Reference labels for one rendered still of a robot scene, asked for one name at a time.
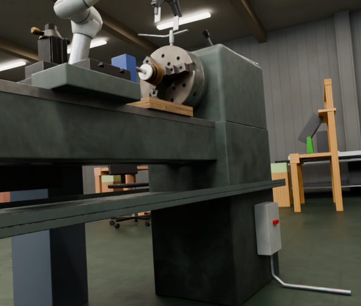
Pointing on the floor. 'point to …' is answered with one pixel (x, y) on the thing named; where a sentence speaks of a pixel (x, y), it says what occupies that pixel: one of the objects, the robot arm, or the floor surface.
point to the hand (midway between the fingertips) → (167, 23)
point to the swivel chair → (126, 187)
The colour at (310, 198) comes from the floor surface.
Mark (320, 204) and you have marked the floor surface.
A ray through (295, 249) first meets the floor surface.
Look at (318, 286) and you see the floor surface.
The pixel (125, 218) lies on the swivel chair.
